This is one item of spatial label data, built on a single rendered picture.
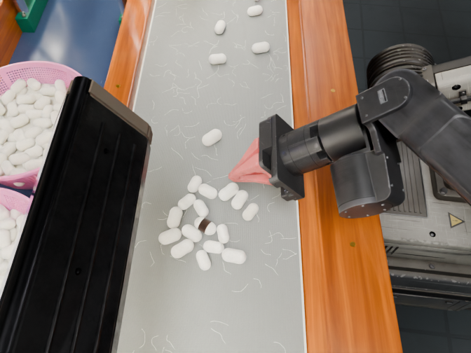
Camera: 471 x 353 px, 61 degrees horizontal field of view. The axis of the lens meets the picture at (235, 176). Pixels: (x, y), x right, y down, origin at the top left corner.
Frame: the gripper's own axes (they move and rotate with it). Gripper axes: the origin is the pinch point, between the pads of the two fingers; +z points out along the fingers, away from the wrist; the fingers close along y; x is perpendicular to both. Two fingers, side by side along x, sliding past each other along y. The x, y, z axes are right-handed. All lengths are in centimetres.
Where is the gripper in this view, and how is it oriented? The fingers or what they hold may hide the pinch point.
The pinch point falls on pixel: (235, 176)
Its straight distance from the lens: 57.3
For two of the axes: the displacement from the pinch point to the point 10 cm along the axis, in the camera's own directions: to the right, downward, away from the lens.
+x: 6.3, 4.1, 6.6
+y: -0.3, 8.6, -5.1
